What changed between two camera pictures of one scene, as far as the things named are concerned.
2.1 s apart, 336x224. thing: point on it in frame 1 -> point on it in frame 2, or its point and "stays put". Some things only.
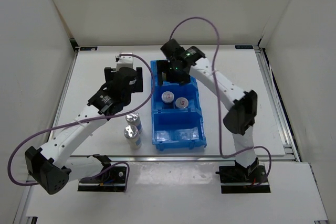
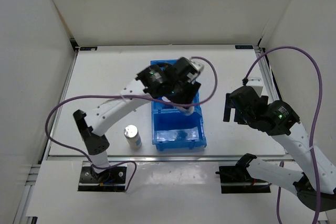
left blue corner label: (88, 48) stays put
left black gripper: (137, 84) -> (186, 97)
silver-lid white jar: (133, 138) stays put
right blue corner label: (244, 47) stays put
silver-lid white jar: (133, 119) -> (187, 110)
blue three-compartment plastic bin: (181, 128) stays put
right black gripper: (162, 65) -> (229, 105)
